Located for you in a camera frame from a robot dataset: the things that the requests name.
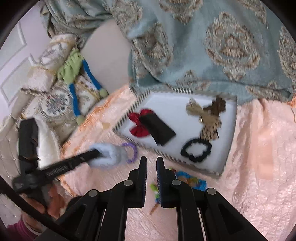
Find light blue fluffy scrunchie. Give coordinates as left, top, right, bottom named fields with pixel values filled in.
left=87, top=143, right=128, bottom=168

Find black scrunchie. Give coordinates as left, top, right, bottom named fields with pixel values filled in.
left=181, top=138, right=212, bottom=163

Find red bow hair clip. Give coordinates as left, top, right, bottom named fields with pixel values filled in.
left=128, top=109, right=154, bottom=138

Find black fabric hair piece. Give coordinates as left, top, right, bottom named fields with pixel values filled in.
left=139, top=113, right=176, bottom=146

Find tan mesh leopard bow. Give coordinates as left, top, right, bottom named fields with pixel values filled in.
left=186, top=98, right=222, bottom=141

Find dark brown scrunchie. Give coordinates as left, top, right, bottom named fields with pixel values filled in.
left=203, top=97, right=226, bottom=117

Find striped white jewelry box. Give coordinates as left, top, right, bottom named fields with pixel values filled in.
left=113, top=87, right=237, bottom=175

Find pink quilted bedspread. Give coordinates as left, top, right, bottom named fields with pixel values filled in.
left=60, top=85, right=295, bottom=240

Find embroidered floral cushion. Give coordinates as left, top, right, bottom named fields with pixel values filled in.
left=19, top=77, right=100, bottom=143

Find green blue stuffed toy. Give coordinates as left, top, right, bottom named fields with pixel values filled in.
left=57, top=47, right=108, bottom=125

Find cream roll bolster pillow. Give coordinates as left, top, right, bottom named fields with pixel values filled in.
left=21, top=34, right=76, bottom=95

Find beige plain pillow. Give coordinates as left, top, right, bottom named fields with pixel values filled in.
left=81, top=20, right=130, bottom=93

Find teal damask blanket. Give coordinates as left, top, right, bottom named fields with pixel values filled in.
left=41, top=1, right=295, bottom=104

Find blue bead bracelet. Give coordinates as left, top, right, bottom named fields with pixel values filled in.
left=171, top=169, right=208, bottom=191

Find purple bead bracelet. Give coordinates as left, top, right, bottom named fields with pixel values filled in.
left=121, top=142, right=139, bottom=164

